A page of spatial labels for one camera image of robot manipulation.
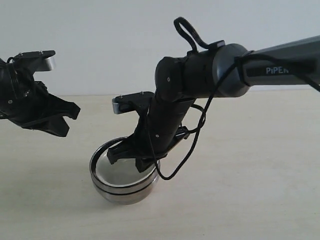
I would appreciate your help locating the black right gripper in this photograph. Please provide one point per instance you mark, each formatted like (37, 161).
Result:
(154, 136)

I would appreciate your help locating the ribbed steel bowl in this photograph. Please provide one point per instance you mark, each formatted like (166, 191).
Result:
(105, 150)

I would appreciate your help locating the white ceramic bowl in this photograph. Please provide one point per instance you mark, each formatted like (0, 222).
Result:
(121, 174)

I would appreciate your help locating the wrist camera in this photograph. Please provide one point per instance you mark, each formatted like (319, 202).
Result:
(36, 61)
(131, 102)

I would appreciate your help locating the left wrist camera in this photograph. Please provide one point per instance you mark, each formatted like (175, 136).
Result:
(36, 61)

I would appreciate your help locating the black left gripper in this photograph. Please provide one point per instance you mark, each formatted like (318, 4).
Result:
(28, 104)

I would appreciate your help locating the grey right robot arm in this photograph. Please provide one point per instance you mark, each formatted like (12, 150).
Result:
(223, 71)

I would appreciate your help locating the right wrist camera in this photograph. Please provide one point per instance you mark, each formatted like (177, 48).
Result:
(131, 102)

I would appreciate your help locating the plain steel bowl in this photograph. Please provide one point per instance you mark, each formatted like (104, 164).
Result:
(128, 195)

